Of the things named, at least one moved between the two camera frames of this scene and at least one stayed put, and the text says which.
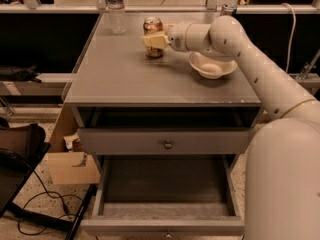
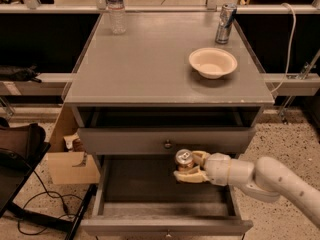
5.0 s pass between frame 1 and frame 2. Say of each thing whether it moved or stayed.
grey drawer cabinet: stayed
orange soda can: moved
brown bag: stayed
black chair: stayed
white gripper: moved
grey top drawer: stayed
